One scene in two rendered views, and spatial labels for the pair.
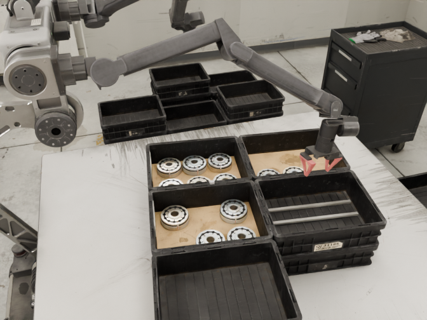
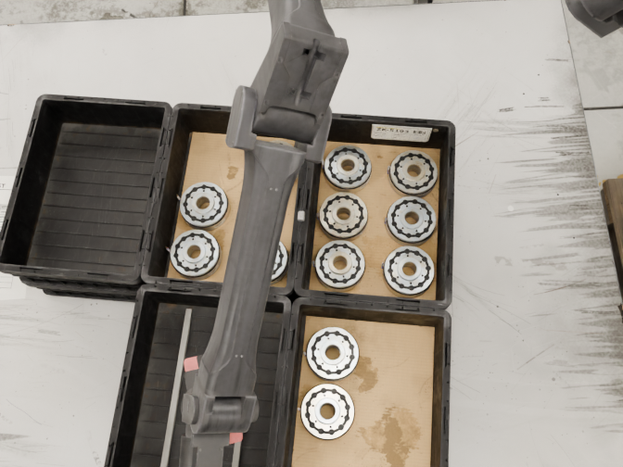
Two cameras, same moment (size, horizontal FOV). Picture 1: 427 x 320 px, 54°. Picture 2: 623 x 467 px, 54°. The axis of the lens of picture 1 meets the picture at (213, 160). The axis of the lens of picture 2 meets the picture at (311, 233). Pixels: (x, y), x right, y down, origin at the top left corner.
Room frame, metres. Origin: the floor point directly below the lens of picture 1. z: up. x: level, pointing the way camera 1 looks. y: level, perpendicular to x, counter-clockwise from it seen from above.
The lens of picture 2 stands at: (1.36, -0.39, 2.06)
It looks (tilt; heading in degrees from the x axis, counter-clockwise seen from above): 71 degrees down; 110
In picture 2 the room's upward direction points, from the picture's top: 6 degrees counter-clockwise
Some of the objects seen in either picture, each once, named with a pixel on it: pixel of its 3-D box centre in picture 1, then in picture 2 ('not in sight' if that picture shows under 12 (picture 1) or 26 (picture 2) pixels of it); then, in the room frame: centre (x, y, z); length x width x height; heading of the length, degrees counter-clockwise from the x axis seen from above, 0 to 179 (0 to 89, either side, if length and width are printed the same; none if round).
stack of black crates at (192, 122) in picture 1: (193, 135); not in sight; (2.41, 0.14, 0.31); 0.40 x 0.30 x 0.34; 106
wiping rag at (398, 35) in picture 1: (397, 33); not in sight; (2.82, -1.27, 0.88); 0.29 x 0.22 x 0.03; 106
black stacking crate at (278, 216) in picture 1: (314, 213); (206, 398); (1.10, -0.37, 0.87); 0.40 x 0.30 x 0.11; 99
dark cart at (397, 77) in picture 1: (372, 94); not in sight; (2.74, -1.17, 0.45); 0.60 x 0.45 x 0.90; 106
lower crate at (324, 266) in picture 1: (310, 232); not in sight; (1.10, -0.37, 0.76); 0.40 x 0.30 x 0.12; 99
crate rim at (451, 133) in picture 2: (196, 162); (377, 206); (1.33, 0.07, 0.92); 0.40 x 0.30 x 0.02; 99
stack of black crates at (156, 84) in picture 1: (180, 101); not in sight; (2.79, 0.25, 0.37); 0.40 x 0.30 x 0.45; 106
